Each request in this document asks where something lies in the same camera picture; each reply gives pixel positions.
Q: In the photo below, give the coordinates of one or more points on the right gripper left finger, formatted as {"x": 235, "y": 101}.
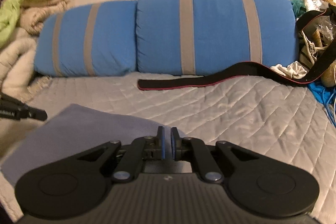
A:
{"x": 132, "y": 158}

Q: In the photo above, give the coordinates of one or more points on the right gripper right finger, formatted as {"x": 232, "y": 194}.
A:
{"x": 195, "y": 152}

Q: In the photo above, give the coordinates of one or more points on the grey-blue sweatpants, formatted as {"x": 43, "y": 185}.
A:
{"x": 73, "y": 130}

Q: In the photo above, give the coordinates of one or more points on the white fluffy comforter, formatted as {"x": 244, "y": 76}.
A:
{"x": 17, "y": 64}

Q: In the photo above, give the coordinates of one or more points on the beige knitted blanket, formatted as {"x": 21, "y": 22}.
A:
{"x": 34, "y": 13}

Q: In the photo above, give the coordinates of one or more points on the light green cloth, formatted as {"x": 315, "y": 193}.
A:
{"x": 23, "y": 3}

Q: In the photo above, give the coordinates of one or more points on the left blue striped pillow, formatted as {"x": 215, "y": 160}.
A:
{"x": 91, "y": 40}

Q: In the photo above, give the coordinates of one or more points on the blue striped pillow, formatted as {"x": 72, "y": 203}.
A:
{"x": 91, "y": 40}
{"x": 202, "y": 37}

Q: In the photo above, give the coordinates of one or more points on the right blue striped pillow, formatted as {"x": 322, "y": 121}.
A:
{"x": 202, "y": 37}

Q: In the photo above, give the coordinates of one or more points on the tan plush toy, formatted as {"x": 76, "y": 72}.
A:
{"x": 328, "y": 77}

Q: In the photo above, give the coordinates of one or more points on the black bag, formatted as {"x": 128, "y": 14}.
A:
{"x": 316, "y": 33}

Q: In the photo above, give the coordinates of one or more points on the teal cloth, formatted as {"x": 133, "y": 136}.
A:
{"x": 299, "y": 8}

